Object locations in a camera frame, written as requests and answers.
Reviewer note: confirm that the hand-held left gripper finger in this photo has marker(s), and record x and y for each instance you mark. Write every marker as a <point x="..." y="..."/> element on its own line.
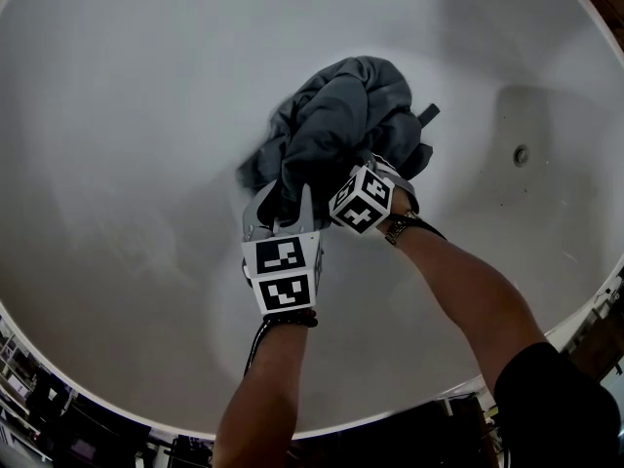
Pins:
<point x="251" y="217"/>
<point x="306" y="212"/>

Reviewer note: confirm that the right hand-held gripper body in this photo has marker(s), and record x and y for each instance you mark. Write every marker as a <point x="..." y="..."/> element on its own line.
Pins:
<point x="361" y="203"/>

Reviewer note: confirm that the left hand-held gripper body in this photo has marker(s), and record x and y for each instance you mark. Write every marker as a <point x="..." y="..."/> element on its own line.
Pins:
<point x="283" y="281"/>

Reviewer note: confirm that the grey cloth garment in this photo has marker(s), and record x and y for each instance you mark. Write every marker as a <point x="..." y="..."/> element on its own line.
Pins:
<point x="336" y="115"/>

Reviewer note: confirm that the person's left forearm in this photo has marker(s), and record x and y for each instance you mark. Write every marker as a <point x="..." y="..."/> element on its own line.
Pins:
<point x="263" y="398"/>

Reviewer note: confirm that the person's right forearm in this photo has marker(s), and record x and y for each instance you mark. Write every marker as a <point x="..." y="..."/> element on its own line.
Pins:
<point x="463" y="285"/>

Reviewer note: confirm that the metal wristwatch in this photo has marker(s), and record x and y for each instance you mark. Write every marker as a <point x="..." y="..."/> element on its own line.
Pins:
<point x="397" y="232"/>

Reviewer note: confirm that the white bathtub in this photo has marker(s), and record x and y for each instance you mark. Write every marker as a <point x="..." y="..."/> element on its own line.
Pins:
<point x="122" y="164"/>

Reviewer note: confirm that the round metal tub overflow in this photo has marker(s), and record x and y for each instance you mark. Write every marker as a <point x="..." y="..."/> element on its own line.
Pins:
<point x="520" y="155"/>

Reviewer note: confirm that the person's black shirt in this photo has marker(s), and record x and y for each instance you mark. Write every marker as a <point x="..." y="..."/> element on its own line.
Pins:
<point x="551" y="407"/>

